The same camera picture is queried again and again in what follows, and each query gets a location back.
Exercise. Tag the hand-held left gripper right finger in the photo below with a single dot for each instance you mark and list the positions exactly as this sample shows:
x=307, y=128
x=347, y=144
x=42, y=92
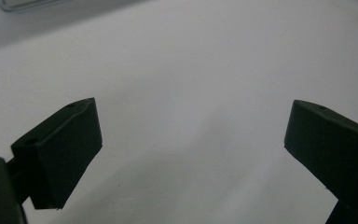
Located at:
x=332, y=149

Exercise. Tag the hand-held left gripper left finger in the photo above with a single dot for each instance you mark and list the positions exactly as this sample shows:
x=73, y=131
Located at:
x=59, y=152

